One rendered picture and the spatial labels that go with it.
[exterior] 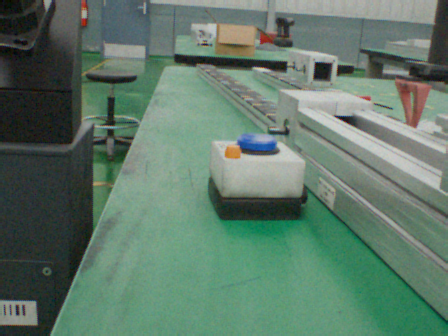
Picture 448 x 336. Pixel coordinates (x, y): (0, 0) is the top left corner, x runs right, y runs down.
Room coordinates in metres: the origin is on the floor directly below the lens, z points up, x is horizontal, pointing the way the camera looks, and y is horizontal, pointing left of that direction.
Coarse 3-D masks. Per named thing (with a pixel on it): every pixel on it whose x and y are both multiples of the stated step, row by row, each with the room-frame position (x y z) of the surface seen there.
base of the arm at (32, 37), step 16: (0, 0) 0.72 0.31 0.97; (32, 0) 0.76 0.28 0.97; (48, 0) 0.82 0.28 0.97; (0, 16) 0.74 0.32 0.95; (16, 16) 0.74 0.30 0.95; (32, 16) 0.76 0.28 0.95; (48, 16) 0.81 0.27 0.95; (0, 32) 0.76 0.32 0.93; (16, 32) 0.76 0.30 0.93; (32, 32) 0.77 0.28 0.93; (0, 48) 0.75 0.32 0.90; (16, 48) 0.75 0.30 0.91; (32, 48) 0.75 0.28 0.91
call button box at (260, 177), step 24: (216, 144) 0.53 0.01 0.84; (216, 168) 0.51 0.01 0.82; (240, 168) 0.48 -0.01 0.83; (264, 168) 0.49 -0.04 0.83; (288, 168) 0.49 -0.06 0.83; (216, 192) 0.51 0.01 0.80; (240, 192) 0.48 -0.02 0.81; (264, 192) 0.49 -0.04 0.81; (288, 192) 0.49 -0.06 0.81; (240, 216) 0.48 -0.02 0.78; (264, 216) 0.49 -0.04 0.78; (288, 216) 0.49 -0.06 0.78
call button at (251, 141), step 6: (240, 138) 0.52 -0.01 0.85; (246, 138) 0.51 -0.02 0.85; (252, 138) 0.51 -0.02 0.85; (258, 138) 0.52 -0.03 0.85; (264, 138) 0.52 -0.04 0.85; (270, 138) 0.52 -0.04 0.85; (240, 144) 0.51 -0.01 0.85; (246, 144) 0.51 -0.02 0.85; (252, 144) 0.51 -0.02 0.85; (258, 144) 0.51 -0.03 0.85; (264, 144) 0.51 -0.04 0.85; (270, 144) 0.51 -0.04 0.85; (276, 144) 0.52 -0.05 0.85
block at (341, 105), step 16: (288, 96) 0.70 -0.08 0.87; (304, 96) 0.69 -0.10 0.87; (320, 96) 0.70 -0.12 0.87; (336, 96) 0.71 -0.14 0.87; (352, 96) 0.73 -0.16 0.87; (288, 112) 0.69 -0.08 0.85; (336, 112) 0.67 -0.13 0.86; (352, 112) 0.67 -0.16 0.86; (272, 128) 0.69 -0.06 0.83; (288, 128) 0.69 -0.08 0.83; (288, 144) 0.68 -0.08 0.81
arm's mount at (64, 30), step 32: (64, 0) 0.84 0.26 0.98; (64, 32) 0.80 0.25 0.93; (0, 64) 0.74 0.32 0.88; (32, 64) 0.75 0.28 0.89; (64, 64) 0.76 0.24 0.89; (0, 96) 0.72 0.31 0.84; (32, 96) 0.73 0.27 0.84; (64, 96) 0.73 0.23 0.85; (0, 128) 0.72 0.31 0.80; (32, 128) 0.73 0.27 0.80; (64, 128) 0.73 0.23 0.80
